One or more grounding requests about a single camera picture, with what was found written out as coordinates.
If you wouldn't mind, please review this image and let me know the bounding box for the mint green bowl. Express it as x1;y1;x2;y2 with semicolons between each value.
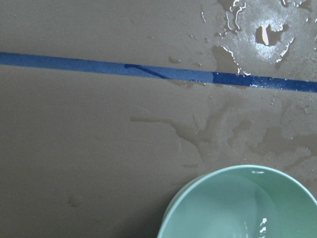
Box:
158;165;317;238

